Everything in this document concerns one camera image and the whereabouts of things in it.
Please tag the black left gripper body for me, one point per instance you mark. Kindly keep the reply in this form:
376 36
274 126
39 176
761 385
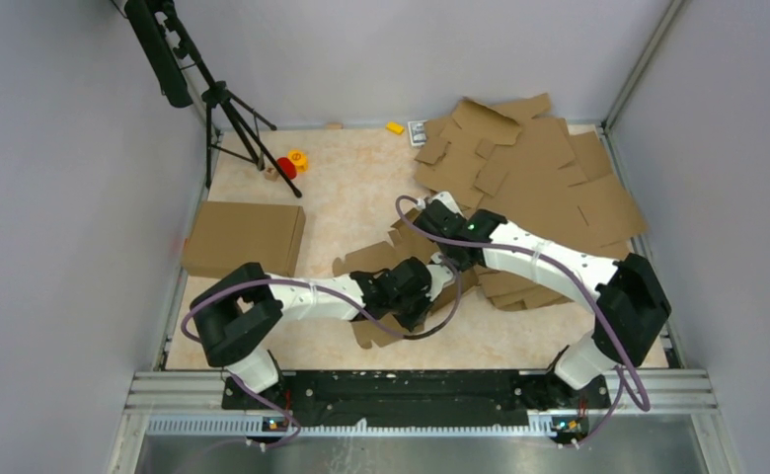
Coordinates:
409 309

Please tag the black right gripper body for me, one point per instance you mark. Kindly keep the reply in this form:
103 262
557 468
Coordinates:
466 267

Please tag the cardboard box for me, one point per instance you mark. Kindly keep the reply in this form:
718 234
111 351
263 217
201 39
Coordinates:
403 244
227 235

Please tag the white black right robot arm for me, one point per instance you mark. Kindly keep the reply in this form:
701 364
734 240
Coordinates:
625 296

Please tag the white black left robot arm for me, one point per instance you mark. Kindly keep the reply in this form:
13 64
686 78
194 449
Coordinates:
232 318

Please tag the playing card box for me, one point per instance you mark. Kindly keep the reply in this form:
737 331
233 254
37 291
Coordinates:
417 133

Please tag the folded closed cardboard box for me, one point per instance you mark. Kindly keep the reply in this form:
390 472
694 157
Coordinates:
227 235

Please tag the cardboard sheet pile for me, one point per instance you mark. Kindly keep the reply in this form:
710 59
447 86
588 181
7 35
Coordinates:
519 161

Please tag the yellow block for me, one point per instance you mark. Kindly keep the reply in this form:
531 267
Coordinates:
395 128

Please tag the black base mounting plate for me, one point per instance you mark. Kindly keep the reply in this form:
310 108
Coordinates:
429 398

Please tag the orange round toy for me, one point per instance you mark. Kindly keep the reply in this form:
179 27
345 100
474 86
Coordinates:
299 159

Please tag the red round toy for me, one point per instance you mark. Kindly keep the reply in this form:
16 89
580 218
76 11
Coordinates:
287 167

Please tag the small wooden cube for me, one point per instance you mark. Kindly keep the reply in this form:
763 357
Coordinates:
271 174

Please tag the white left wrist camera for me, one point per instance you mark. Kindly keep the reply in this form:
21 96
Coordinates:
441 276

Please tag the black camera tripod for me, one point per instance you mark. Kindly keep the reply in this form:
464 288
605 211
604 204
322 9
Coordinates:
171 51

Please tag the aluminium frame rail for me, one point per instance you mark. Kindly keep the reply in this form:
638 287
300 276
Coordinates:
200 422

